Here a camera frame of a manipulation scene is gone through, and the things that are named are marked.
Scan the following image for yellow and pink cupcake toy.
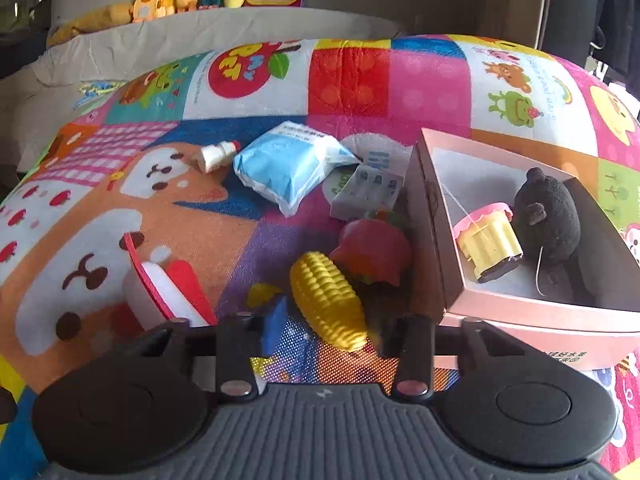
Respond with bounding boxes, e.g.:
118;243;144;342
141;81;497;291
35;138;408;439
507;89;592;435
452;201;526;283

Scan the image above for blue and white tissue pack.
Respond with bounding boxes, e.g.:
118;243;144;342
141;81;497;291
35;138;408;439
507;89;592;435
234;121;361;217

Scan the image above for colourful cartoon play mat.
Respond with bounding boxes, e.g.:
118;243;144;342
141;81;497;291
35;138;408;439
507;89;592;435
0;35;640;480

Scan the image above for long yellow plush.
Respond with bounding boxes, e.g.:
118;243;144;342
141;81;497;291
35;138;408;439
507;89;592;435
47;2;133;46

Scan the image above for grey battery charger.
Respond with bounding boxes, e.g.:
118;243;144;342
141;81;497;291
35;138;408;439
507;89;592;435
330;162;405;222

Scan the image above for pink cardboard box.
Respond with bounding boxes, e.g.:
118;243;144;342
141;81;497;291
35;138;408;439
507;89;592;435
402;127;640;368

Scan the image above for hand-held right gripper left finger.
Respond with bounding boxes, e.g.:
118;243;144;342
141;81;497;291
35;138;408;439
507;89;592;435
131;294;291;396

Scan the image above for small white bottle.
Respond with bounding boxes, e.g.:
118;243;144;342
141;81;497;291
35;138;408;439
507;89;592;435
192;140;242;175

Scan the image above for red and white toy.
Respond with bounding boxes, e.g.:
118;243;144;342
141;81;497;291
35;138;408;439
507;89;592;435
122;232;218;331

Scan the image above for black plush bear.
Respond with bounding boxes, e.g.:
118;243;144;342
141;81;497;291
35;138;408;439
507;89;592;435
512;166;583;293

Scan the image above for dark hanging clothes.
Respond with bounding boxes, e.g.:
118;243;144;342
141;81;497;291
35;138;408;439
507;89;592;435
545;0;640;86

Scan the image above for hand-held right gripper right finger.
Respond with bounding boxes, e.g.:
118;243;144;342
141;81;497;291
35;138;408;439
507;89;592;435
370;312;507;398

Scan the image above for yellow toy corn cob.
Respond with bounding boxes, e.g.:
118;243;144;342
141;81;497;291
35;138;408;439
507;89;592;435
290;251;371;353

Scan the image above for pink and teal toy figure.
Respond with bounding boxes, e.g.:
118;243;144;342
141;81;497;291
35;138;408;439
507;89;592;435
329;210;413;291

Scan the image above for beige bed sheet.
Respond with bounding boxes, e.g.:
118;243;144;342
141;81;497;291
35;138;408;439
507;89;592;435
0;5;406;171

